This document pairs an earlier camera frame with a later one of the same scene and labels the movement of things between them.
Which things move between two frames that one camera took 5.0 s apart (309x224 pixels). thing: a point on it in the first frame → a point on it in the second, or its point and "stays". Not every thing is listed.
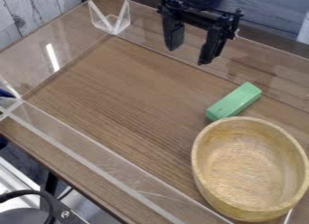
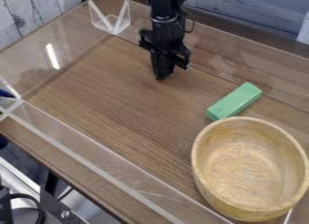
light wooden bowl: (250, 169) stays
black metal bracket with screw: (66, 215) stays
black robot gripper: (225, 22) → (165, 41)
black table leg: (51, 183) stays
